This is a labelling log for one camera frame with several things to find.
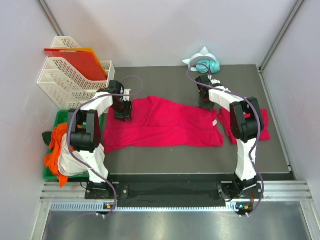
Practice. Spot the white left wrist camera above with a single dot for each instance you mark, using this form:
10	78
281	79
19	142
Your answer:
126	95

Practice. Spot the white t shirt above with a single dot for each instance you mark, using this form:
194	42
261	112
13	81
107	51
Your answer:
69	166

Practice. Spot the folded pink t shirt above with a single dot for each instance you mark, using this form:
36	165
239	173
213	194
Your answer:
224	118

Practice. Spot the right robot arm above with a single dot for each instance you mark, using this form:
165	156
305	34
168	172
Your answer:
246	124

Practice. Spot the grey cable duct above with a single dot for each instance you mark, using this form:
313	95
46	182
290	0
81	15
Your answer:
90	206

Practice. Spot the teal cat ear headphones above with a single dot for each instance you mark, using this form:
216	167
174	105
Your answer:
203	62

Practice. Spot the white file organizer rack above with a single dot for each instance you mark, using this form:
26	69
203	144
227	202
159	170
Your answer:
64	84

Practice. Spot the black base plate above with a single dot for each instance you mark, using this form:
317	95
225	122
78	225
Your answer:
179	194

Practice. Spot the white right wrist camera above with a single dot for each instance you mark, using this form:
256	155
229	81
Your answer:
215	83

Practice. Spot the orange t shirt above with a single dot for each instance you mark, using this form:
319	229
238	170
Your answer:
55	147

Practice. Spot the green plastic bin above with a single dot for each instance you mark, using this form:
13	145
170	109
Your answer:
62	117

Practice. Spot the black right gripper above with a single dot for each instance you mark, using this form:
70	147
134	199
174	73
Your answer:
209	106

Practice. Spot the dark green cloth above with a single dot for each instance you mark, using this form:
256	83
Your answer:
47	137

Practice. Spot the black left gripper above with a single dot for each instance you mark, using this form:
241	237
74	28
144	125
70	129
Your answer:
126	114

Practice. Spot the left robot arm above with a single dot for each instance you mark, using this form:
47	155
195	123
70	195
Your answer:
83	137

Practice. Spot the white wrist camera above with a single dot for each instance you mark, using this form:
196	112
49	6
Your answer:
215	83
126	95

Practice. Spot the red orange folder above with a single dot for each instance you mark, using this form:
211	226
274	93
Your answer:
84	60

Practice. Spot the pink t shirt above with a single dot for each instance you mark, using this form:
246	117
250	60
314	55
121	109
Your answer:
224	118
159	122

